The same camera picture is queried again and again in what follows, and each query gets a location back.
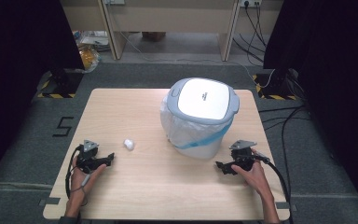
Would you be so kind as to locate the black curtain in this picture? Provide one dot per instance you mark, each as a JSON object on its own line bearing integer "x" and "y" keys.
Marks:
{"x": 21, "y": 46}
{"x": 338, "y": 62}

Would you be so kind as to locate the white wall power socket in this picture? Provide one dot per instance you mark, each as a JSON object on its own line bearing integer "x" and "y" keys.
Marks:
{"x": 250, "y": 2}

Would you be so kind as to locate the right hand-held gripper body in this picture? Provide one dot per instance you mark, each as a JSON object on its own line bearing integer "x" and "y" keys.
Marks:
{"x": 241, "y": 155}

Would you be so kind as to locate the person's right hand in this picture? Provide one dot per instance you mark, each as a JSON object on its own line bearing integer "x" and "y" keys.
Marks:
{"x": 253, "y": 177}

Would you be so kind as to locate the white plastic bin liner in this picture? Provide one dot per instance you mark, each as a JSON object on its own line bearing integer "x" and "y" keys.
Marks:
{"x": 180, "y": 132}

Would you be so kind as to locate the white paper ball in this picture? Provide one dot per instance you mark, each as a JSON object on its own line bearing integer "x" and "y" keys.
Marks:
{"x": 129, "y": 144}

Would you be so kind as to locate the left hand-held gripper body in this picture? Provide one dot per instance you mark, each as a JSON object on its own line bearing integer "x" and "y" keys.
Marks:
{"x": 88, "y": 155}

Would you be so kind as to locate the pile of clutter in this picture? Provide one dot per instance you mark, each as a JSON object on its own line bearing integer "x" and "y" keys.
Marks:
{"x": 90, "y": 39}

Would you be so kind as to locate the person's left hand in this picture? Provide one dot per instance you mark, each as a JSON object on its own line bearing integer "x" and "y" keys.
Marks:
{"x": 82, "y": 182}

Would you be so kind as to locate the clear bag with yellow contents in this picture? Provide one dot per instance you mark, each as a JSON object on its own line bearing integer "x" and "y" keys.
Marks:
{"x": 88, "y": 57}

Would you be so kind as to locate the white trash can grey lid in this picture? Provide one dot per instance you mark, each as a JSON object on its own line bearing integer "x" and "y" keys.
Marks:
{"x": 204, "y": 99}

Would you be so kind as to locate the brown cardboard box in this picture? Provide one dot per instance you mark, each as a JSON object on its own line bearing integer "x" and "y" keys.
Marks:
{"x": 153, "y": 36}

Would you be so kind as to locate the black stand base striped tape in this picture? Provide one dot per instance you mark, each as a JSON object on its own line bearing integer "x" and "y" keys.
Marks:
{"x": 62, "y": 83}
{"x": 275, "y": 85}

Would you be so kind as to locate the beige wooden desk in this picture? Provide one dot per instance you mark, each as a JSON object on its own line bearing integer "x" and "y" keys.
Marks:
{"x": 171, "y": 15}

